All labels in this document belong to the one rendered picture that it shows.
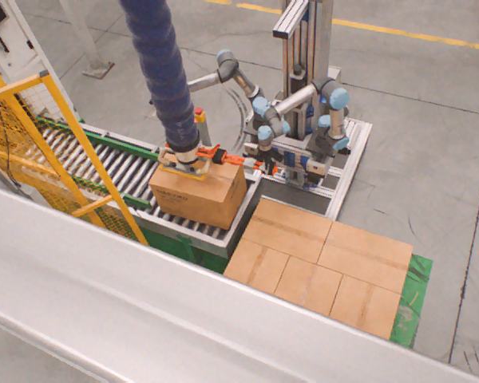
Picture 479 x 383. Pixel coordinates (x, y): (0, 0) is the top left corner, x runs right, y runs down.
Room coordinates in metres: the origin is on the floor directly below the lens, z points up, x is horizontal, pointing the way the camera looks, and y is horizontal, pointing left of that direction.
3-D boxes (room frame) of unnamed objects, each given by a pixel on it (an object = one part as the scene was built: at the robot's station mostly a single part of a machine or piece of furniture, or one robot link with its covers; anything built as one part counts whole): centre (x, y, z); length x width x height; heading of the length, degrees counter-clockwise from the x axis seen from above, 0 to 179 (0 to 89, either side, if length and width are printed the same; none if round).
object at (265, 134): (1.72, -0.22, 1.53); 0.09 x 0.08 x 0.11; 108
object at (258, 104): (2.29, -0.27, 1.20); 0.13 x 0.12 x 0.14; 4
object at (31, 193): (1.48, 1.11, 1.62); 0.20 x 0.05 x 0.30; 57
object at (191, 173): (1.92, 0.34, 1.13); 0.34 x 0.10 x 0.05; 60
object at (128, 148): (2.89, 1.12, 0.60); 1.60 x 0.10 x 0.09; 57
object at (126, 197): (2.44, 1.41, 0.60); 1.60 x 0.10 x 0.09; 57
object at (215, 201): (2.03, 0.28, 0.75); 0.60 x 0.40 x 0.40; 61
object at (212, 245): (2.20, 1.14, 0.50); 2.31 x 0.05 x 0.19; 57
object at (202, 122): (2.57, 0.19, 0.50); 0.07 x 0.07 x 1.00; 57
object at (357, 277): (1.22, -0.41, 0.34); 1.20 x 1.00 x 0.40; 57
